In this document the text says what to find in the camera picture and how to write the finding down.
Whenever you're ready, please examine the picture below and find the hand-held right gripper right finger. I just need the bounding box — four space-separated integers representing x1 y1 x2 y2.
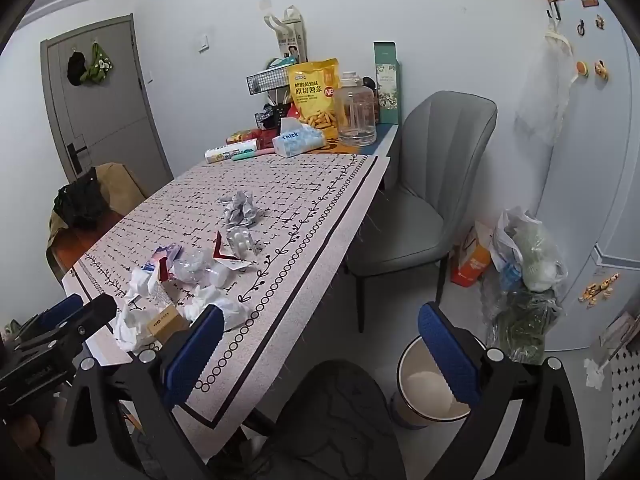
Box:
417 301 587 480

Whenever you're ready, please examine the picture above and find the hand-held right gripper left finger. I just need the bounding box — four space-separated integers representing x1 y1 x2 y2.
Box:
54 304 226 480

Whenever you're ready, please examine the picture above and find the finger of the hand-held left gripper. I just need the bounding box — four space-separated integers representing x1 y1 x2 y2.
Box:
17 294 85 343
15 294 117 361

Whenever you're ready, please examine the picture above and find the long white tissue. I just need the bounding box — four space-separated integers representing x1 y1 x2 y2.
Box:
112 267 166 353

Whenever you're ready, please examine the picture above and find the white trash bin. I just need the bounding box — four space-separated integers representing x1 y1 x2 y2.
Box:
390 334 488 431

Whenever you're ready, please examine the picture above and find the small cardboard box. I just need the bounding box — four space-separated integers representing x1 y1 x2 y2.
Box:
146 305 188 343

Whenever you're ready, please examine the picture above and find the large white tissue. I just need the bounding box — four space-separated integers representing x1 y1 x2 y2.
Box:
182 285 248 331

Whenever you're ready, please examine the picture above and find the red and white wrapper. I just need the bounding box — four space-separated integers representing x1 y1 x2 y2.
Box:
142 255 173 286

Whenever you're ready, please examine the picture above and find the clear plastic wrapper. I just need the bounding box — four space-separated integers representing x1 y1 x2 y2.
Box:
172 247 221 286

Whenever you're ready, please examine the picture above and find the purple tissue packet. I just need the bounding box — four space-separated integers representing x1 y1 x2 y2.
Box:
152 243 183 273

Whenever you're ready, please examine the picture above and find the red and white carton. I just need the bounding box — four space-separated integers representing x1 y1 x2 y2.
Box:
210 230 253 272

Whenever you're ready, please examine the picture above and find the white pill blister pack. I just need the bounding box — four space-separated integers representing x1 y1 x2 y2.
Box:
225 226 261 257

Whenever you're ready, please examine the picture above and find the silver foil wrapper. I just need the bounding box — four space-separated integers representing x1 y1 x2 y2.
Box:
218 191 264 227

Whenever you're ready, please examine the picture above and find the clear bag of greens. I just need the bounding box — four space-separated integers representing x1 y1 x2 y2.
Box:
482 287 563 366

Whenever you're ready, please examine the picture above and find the orange cardboard box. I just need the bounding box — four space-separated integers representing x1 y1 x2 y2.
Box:
450 222 493 288

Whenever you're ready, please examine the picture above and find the brown chair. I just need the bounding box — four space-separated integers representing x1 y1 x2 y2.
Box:
46 162 148 286

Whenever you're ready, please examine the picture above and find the white plastic bag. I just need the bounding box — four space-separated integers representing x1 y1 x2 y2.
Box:
492 207 568 293

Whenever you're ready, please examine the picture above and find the dark patterned seat cushion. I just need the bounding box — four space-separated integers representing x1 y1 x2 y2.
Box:
207 359 406 480

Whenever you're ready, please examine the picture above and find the white paper scrap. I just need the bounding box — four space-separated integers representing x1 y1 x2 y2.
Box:
584 357 608 391

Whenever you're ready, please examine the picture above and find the black and white patterned mat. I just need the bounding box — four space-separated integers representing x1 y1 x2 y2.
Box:
607 345 640 466

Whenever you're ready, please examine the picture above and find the grey upholstered chair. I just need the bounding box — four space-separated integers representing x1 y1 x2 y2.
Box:
345 91 498 333

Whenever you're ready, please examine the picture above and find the grey door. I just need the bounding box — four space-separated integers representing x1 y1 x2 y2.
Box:
40 14 175 181

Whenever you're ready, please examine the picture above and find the white printed roll packet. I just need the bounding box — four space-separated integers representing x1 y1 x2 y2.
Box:
205 141 258 164

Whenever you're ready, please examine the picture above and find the orange and blue table mat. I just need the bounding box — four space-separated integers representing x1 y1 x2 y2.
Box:
300 122 401 161

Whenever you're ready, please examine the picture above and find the red snack packet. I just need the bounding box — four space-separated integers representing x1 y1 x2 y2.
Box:
226 129 273 147

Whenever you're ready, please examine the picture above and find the pale blue refrigerator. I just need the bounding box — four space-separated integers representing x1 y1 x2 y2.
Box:
520 0 640 353

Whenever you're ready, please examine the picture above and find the blue tissue pack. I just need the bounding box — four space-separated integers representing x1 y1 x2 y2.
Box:
271 117 325 158

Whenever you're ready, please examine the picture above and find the black hat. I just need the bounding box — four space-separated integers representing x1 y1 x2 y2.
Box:
66 51 88 87

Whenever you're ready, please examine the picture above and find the green flowered bag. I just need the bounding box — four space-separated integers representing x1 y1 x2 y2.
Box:
80 42 116 84

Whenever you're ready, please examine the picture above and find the black utensil holder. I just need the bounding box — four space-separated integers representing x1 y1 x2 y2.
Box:
255 102 293 128

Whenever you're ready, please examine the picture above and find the clear water jug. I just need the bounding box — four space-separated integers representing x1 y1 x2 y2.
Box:
336 72 378 147

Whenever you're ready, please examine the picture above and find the tall green box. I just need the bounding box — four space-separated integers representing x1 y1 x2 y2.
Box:
372 41 402 126

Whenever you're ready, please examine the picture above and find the yellow snack bag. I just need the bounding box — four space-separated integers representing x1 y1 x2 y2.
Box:
287 57 341 141

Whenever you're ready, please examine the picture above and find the white printed hanging bag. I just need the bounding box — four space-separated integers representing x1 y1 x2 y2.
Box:
265 5 308 66

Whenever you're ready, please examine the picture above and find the black door handle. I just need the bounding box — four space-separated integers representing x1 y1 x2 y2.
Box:
67 135 86 178

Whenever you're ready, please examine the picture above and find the black wire basket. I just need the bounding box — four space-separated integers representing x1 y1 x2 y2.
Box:
246 67 296 96

